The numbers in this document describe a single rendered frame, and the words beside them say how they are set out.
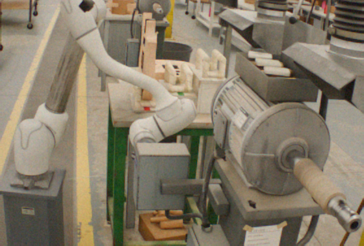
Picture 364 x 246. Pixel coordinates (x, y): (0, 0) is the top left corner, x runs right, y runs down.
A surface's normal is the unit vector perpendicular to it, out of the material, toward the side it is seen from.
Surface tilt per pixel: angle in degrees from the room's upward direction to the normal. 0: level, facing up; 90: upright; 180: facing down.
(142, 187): 90
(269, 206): 0
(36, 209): 90
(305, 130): 83
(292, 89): 90
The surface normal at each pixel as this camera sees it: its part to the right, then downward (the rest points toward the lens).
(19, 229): 0.06, 0.33
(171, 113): 0.02, 0.08
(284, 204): 0.09, -0.94
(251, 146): -0.29, 0.21
